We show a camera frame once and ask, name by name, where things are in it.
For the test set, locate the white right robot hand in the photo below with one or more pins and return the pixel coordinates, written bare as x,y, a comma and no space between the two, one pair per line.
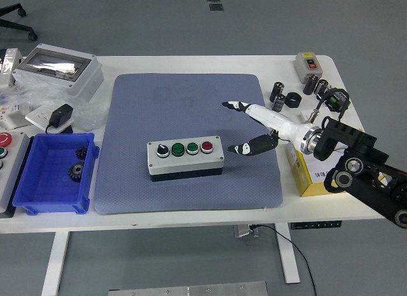
276,121

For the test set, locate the grey four-button control box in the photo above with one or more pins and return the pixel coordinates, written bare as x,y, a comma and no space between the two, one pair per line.
184,164

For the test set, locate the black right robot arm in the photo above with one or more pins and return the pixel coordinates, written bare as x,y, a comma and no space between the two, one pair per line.
359,162

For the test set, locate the black cylindrical capacitor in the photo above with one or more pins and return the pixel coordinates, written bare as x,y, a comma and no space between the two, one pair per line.
276,91
278,103
310,84
321,88

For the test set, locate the yellow and white cardboard box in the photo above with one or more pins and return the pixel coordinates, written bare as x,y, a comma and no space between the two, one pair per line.
302,178

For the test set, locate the black module with green terminals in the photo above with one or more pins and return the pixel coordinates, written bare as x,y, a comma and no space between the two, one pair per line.
337,100

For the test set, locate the black table height controller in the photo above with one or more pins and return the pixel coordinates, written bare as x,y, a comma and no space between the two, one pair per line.
314,225

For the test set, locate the blue-grey mat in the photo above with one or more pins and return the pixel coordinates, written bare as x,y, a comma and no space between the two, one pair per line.
152,102

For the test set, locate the white table leg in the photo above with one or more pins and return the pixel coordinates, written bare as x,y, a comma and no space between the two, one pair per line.
289,261
54,264

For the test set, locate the clear plastic bag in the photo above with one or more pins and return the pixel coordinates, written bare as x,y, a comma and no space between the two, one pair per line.
89,113

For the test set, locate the silver metal plate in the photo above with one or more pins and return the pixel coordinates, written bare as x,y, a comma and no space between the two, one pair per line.
190,290

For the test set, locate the small black gear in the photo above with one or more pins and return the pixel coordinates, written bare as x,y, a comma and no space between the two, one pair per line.
81,153

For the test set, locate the large black gear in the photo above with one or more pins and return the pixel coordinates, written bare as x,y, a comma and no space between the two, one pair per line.
76,172

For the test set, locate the black power adapter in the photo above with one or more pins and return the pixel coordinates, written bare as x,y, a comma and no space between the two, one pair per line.
62,115

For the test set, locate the blue plastic bin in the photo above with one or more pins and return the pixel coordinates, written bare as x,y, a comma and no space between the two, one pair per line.
41,181

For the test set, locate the small white carton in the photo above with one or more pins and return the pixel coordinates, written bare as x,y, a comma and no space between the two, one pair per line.
11,119

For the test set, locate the grey emergency-stop control box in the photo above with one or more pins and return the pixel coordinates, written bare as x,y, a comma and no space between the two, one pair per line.
14,169

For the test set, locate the white device with clear window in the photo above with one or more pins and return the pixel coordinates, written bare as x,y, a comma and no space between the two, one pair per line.
8,70

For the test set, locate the black office chair base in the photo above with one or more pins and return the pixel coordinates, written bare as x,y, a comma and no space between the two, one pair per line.
16,26

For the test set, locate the grey switch box red button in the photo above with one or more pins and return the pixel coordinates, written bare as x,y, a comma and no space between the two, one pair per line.
305,69

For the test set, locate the metal bracket under table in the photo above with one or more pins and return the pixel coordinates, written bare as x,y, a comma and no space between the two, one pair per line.
241,231

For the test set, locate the grey enclosure with clear lid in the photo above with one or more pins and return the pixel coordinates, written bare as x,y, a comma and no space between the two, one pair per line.
79,83

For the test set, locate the white wall socket plate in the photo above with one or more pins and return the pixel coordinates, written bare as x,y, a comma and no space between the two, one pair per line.
36,116

